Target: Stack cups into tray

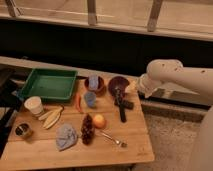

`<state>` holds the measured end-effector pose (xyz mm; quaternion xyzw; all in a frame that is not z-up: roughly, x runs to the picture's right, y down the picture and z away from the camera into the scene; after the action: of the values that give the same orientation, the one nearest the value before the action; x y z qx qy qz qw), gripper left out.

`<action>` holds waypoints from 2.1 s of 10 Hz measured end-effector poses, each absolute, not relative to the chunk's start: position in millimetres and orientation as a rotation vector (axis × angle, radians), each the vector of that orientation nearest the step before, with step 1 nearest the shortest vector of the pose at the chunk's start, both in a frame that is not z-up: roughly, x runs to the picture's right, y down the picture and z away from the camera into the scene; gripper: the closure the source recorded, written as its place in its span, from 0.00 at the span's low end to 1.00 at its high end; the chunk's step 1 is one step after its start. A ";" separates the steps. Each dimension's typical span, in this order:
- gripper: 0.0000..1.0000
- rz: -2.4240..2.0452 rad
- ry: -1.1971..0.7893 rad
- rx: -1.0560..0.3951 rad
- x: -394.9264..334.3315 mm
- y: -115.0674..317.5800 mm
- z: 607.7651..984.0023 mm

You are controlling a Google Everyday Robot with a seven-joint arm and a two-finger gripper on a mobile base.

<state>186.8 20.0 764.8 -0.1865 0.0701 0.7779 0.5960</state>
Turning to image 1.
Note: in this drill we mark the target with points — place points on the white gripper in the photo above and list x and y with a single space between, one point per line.
144 84

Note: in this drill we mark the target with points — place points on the white paper cup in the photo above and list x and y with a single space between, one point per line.
34 105

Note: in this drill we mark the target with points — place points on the small metal cup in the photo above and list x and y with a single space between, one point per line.
23 130

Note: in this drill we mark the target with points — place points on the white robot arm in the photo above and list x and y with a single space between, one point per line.
199 80

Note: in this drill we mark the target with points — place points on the green plastic tray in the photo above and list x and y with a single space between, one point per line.
51 85

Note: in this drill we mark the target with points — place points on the dark red bowl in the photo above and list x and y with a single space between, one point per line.
117 82

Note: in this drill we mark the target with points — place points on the brown wooden bowl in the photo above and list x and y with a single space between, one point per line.
101 87

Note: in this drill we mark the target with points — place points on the blue cup in bowl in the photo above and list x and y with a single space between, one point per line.
93 82

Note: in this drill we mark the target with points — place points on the small blue cup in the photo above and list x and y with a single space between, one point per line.
90 98

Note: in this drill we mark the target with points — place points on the wooden table board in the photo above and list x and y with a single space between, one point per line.
40 151

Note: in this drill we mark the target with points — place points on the yellow apple toy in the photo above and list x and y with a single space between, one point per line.
99 121

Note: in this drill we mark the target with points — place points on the metal fork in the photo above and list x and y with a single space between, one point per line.
116 141

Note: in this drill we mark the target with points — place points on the orange carrot toy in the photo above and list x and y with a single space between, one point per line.
78 103

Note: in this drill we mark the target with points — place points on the dark grape bunch toy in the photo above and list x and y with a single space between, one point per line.
87 130

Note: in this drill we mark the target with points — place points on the crumpled blue cloth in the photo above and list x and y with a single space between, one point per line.
66 137

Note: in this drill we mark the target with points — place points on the black side stand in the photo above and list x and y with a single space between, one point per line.
7 100

